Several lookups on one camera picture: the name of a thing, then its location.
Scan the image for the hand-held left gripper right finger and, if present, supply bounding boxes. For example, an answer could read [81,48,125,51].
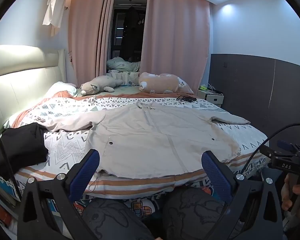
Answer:
[201,151,283,240]

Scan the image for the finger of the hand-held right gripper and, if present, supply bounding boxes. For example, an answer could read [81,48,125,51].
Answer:
[277,141,300,153]

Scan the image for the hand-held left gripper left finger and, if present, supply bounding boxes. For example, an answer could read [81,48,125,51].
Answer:
[17,149,100,240]

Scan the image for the beige jacket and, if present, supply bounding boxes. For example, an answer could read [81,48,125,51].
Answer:
[34,102,251,180]

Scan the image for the black folded clothes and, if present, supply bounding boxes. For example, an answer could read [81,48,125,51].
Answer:
[0,123,49,180]

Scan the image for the patterned white bedspread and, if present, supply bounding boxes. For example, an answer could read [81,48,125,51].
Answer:
[0,95,270,200]

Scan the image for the person's right leg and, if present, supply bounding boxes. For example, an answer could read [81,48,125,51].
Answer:
[162,187,237,240]

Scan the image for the person's leg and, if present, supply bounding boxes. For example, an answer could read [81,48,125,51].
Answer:
[81,197,155,240]
[162,187,237,240]

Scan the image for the person's left leg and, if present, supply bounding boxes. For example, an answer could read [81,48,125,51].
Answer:
[81,197,155,240]

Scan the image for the white bedside cabinet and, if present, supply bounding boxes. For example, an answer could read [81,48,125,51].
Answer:
[197,87,224,107]

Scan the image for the white pillow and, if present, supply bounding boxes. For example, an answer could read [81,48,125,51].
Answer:
[44,81,77,98]

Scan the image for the grey plush toy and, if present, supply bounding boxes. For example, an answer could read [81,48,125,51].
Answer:
[80,75,124,96]

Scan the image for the orange box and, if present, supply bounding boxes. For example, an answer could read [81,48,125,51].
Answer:
[0,197,13,228]

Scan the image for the pink printed pillow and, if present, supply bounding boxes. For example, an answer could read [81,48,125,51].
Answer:
[138,72,194,95]

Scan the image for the crumpled pale green quilt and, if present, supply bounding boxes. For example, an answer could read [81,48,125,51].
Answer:
[106,57,142,85]

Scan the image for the beige padded headboard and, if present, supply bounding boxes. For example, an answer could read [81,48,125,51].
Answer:
[0,45,67,133]

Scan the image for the pink pleated curtain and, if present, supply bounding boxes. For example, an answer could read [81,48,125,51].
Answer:
[67,0,115,87]

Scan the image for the pink wide curtain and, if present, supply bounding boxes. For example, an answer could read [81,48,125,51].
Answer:
[140,0,212,93]

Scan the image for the white hanging garment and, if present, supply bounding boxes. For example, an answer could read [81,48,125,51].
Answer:
[42,0,70,37]

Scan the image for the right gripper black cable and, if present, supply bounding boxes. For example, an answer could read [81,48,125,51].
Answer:
[242,123,300,177]

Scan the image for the black charger cable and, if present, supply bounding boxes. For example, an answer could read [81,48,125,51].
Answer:
[176,94,198,103]

